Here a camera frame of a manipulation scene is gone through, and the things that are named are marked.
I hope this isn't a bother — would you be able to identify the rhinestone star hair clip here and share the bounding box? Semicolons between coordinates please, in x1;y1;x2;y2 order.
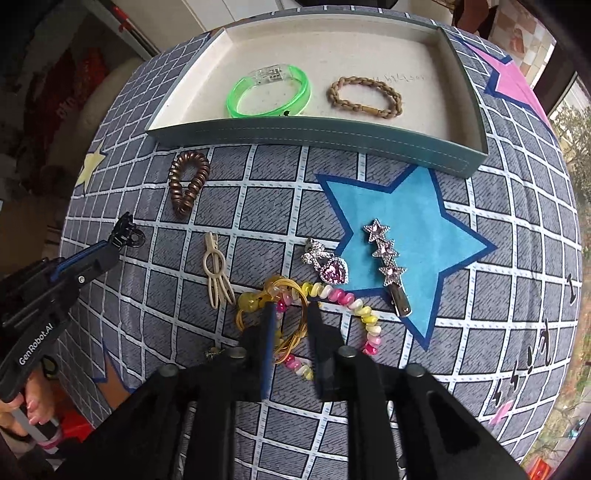
362;219;413;318

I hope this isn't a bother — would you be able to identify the grid star printed tablecloth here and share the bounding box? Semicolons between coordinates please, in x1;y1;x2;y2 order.
58;9;583;480

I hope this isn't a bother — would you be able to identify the brown spiral hair tie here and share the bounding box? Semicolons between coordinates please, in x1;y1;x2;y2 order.
168;150;212;217

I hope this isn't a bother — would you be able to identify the brown braided hair tie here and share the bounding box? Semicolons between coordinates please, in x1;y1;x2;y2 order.
327;76;403;120

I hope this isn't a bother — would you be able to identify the beige hair clip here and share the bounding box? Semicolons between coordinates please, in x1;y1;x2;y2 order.
203;232;236;309

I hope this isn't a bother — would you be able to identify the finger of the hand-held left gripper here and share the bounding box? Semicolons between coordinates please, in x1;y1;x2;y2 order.
64;244;123;289
49;240;117;282

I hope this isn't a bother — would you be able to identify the grey jewelry tray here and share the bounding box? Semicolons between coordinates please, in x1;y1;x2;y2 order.
145;21;489;180

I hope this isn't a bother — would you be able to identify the yellow beaded hair tie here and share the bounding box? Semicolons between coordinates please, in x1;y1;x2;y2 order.
235;276;315;365

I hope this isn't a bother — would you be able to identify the person's left hand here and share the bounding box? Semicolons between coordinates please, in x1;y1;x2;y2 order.
0;385;58;446

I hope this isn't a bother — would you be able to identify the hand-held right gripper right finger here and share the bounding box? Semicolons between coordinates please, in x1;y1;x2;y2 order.
307;302;529;480

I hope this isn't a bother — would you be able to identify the red mop handle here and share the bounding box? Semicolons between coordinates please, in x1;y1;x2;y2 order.
108;0;155;58

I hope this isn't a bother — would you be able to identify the rhinestone heart hair clip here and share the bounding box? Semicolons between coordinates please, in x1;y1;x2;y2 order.
302;239;350;285

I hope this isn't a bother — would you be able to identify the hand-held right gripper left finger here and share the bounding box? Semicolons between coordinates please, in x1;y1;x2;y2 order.
56;302;282;480

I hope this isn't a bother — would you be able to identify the red cloth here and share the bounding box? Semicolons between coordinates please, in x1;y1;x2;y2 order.
44;46;112;121

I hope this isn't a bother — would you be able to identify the green translucent bracelet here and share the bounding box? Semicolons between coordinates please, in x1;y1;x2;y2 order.
225;66;311;119

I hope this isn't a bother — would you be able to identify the beige cushion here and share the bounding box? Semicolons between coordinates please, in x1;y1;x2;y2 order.
76;58;148;153

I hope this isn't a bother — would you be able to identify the black claw clip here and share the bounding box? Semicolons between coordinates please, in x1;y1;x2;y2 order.
108;212;146;250

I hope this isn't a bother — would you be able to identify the multicolour spiral hair tie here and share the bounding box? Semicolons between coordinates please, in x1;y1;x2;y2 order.
276;283;383;381

